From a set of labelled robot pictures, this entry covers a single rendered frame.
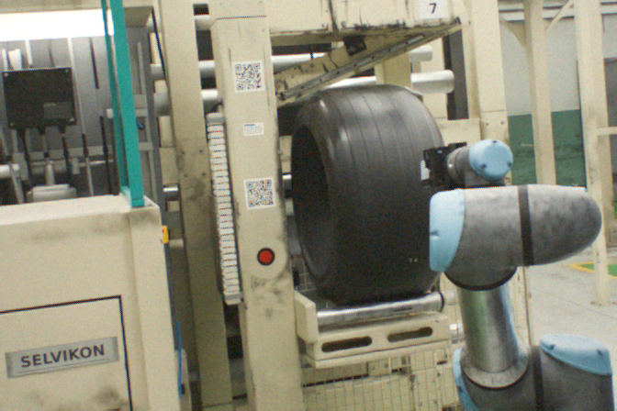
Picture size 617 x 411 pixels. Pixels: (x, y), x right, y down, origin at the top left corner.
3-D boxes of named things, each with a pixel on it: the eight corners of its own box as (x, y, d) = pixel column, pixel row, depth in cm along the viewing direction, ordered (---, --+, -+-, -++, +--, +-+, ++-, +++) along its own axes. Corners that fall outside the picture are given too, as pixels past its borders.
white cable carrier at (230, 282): (227, 305, 208) (207, 113, 206) (224, 301, 213) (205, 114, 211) (244, 302, 210) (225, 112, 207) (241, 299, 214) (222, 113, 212)
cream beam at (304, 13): (255, 38, 233) (250, -16, 232) (241, 49, 258) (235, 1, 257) (457, 25, 248) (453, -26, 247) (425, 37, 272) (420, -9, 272)
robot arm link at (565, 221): (613, 179, 112) (584, 174, 160) (527, 185, 115) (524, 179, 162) (620, 266, 112) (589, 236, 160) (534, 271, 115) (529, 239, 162)
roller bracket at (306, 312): (308, 345, 201) (304, 305, 201) (274, 315, 240) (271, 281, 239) (321, 343, 202) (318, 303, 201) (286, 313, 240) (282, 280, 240)
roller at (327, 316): (308, 323, 210) (313, 331, 206) (308, 306, 208) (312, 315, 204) (438, 304, 219) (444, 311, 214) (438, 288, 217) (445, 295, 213)
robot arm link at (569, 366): (621, 425, 142) (614, 345, 141) (537, 425, 145) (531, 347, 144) (612, 401, 153) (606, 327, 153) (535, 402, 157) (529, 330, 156)
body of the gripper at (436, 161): (453, 148, 183) (476, 140, 171) (458, 186, 183) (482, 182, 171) (420, 151, 181) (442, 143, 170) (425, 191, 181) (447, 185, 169)
